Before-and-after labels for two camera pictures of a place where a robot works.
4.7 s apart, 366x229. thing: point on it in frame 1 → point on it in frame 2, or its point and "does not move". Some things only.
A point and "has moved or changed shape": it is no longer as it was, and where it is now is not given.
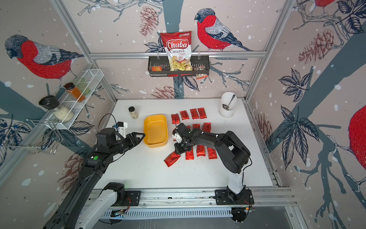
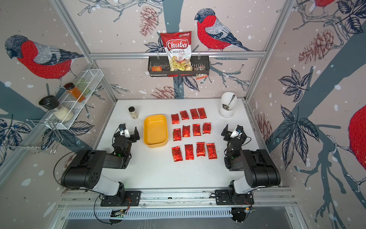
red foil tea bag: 212,153 does not move
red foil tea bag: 189,155 does not move
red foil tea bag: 171,159 has moved or changed shape
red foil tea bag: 207,127 does not move
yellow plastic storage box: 155,130 does not move
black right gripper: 177,150 → 228,135
